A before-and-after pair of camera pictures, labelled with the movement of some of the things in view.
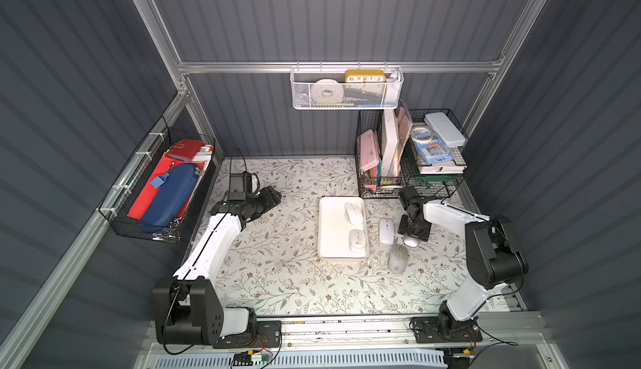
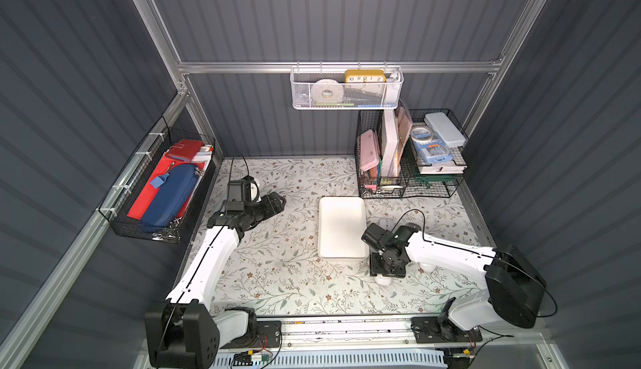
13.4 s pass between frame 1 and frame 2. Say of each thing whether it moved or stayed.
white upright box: stayed
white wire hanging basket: stayed
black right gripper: moved
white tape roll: stayed
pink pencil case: stayed
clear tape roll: stayed
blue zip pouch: stayed
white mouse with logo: moved
